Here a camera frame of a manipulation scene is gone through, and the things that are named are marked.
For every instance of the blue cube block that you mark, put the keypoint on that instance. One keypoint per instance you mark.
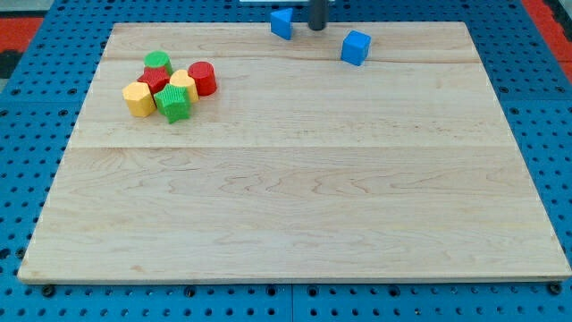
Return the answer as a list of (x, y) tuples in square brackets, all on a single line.
[(355, 47)]

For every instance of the blue triangle block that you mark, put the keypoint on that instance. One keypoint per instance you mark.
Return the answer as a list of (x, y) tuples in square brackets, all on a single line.
[(281, 23)]

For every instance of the light wooden board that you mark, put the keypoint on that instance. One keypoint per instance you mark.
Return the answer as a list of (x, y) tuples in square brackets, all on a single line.
[(299, 169)]

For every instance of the red cylinder block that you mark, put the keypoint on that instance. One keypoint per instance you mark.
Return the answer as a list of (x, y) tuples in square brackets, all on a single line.
[(203, 73)]

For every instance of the green star block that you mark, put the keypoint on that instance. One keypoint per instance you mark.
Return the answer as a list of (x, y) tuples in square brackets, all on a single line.
[(173, 102)]

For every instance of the yellow heart block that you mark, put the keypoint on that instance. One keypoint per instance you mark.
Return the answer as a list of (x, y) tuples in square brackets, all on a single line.
[(180, 78)]

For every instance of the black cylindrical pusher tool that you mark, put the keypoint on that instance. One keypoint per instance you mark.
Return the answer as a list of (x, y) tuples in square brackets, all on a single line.
[(317, 14)]

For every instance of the red star block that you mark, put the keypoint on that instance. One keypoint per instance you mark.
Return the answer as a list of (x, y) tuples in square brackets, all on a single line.
[(156, 78)]

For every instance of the yellow hexagon block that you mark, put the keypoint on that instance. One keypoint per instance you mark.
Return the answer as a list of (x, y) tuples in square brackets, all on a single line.
[(139, 99)]

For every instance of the green cylinder block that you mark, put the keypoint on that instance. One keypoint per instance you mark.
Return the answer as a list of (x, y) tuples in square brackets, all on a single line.
[(156, 59)]

